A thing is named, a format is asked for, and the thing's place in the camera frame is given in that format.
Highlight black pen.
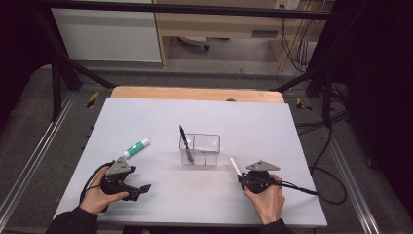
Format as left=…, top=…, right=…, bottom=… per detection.
left=177, top=124, right=195, bottom=166

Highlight wooden table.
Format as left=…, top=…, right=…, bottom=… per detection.
left=110, top=85, right=285, bottom=104

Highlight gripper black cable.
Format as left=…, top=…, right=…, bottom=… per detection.
left=273, top=123, right=348, bottom=206
left=79, top=160, right=116, bottom=205

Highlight white wall power outlet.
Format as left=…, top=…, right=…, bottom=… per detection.
left=274, top=0, right=301, bottom=11

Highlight white table mat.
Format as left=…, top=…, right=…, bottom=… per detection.
left=54, top=97, right=328, bottom=228

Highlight black metal frame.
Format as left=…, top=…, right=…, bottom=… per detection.
left=32, top=0, right=356, bottom=122

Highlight office chair base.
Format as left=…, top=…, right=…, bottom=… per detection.
left=177, top=35, right=211, bottom=52

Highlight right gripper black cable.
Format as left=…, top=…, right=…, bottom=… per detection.
left=273, top=123, right=348, bottom=206

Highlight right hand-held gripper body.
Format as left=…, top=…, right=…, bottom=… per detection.
left=241, top=159, right=282, bottom=195

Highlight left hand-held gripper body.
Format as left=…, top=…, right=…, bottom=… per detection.
left=99, top=156, right=138, bottom=202

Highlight person's right hand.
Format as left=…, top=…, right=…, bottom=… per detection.
left=244, top=174, right=287, bottom=226

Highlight green and white glue stick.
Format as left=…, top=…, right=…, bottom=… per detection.
left=122, top=136, right=151, bottom=160

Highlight person's left hand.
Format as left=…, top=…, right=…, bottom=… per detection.
left=79, top=167, right=131, bottom=215

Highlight white pen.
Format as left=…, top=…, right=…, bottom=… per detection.
left=228, top=156, right=243, bottom=176

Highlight clear plastic organizer box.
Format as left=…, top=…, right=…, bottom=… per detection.
left=178, top=132, right=222, bottom=168

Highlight wooden desk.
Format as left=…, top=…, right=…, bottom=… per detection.
left=151, top=0, right=336, bottom=68

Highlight aluminium floor rail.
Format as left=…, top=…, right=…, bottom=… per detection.
left=323, top=130, right=382, bottom=234
left=0, top=92, right=78, bottom=222

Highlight white cabinet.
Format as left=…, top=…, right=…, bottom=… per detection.
left=51, top=7, right=163, bottom=63

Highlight hanging cable bundle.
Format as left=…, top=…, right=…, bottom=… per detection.
left=280, top=17, right=319, bottom=75

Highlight black floor cables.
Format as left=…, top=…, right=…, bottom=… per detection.
left=294, top=82, right=351, bottom=136

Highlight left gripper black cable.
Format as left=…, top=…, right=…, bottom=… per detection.
left=79, top=160, right=116, bottom=205

